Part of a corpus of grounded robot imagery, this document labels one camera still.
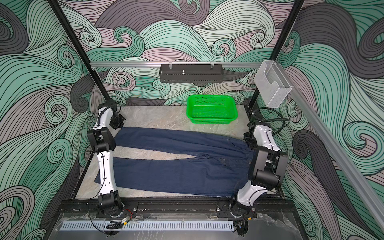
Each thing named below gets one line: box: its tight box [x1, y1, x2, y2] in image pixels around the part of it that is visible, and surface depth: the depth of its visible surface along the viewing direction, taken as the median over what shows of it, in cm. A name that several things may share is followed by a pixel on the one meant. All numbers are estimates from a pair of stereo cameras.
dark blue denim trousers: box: [95, 127, 252, 197], surface depth 89 cm
